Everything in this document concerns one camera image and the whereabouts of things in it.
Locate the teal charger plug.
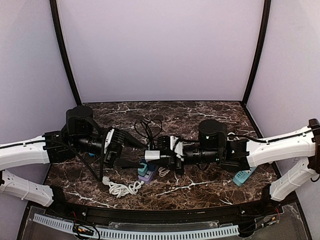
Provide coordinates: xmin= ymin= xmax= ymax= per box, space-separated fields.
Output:
xmin=137 ymin=162 xmax=148 ymax=177

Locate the black usb cable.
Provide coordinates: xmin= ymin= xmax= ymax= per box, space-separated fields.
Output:
xmin=134 ymin=118 xmax=163 ymax=148

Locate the purple power strip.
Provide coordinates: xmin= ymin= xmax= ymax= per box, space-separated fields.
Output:
xmin=101 ymin=166 xmax=158 ymax=200

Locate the white charger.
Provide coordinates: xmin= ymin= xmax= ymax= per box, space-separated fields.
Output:
xmin=144 ymin=150 xmax=161 ymax=162

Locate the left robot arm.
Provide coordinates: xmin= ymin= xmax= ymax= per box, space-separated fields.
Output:
xmin=0 ymin=127 xmax=147 ymax=207

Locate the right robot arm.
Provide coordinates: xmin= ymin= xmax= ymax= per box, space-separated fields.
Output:
xmin=144 ymin=118 xmax=320 ymax=202

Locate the teal power strip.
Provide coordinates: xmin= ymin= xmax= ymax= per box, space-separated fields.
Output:
xmin=232 ymin=167 xmax=256 ymax=187

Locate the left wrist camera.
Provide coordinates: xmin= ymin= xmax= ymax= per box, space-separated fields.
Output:
xmin=65 ymin=105 xmax=94 ymax=137

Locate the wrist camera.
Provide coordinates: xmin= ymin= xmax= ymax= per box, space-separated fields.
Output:
xmin=198 ymin=119 xmax=227 ymax=151
xmin=65 ymin=105 xmax=94 ymax=137

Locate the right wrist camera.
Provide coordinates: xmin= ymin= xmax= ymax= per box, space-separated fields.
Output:
xmin=198 ymin=119 xmax=227 ymax=151

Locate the white slotted cable duct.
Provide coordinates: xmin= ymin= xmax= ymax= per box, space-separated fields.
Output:
xmin=32 ymin=213 xmax=240 ymax=240

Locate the left black frame post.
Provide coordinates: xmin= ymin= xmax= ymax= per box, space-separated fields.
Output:
xmin=49 ymin=0 xmax=82 ymax=106

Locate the black frame post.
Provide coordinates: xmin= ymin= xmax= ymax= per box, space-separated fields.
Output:
xmin=49 ymin=0 xmax=82 ymax=106
xmin=241 ymin=0 xmax=272 ymax=108

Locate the right black frame post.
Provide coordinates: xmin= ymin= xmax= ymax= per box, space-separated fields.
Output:
xmin=241 ymin=0 xmax=272 ymax=108

